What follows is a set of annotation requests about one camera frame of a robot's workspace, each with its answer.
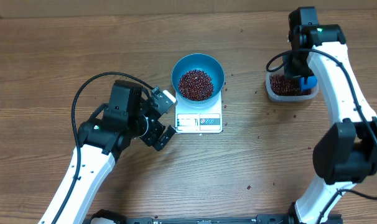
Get blue plastic measuring scoop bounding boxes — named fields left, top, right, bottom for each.
left=299, top=76, right=317, bottom=91

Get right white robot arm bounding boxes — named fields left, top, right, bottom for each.
left=284, top=7, right=377, bottom=223

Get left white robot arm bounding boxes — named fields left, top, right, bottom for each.
left=40, top=80, right=177, bottom=223

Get white digital kitchen scale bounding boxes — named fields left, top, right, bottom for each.
left=175, top=92, right=223, bottom=134

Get red beans in bowl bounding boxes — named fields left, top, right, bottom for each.
left=178, top=69, right=214, bottom=101

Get blue metal bowl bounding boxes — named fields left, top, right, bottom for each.
left=171, top=54, right=225, bottom=102

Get red beans in container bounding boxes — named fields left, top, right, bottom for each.
left=269, top=74, right=312, bottom=96

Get clear plastic food container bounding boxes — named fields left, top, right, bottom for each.
left=265, top=72, right=320, bottom=103

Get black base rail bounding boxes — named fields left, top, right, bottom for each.
left=82, top=208, right=343, bottom=224

